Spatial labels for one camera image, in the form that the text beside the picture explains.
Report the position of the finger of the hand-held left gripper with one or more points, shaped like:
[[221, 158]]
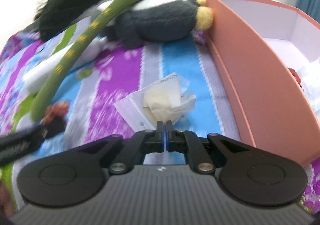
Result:
[[47, 131]]

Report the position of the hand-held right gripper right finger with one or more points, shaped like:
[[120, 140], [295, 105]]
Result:
[[170, 137]]

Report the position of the red candy packet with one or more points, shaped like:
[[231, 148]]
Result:
[[296, 76]]

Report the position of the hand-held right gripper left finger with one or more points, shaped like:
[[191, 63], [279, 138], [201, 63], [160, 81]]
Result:
[[160, 137]]

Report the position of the striped floral bed sheet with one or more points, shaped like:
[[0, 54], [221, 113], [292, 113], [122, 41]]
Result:
[[125, 70]]

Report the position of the clear bag with cream cloth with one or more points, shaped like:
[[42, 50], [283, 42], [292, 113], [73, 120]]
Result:
[[162, 97]]

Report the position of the grey penguin plush toy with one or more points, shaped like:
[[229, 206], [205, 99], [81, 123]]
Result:
[[160, 22]]

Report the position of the white plastic bottle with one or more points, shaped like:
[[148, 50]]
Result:
[[42, 72]]

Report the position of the pink cardboard box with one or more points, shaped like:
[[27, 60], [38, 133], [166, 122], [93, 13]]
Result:
[[262, 77]]

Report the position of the green snake plush toy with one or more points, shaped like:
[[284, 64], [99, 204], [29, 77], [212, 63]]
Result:
[[82, 40]]

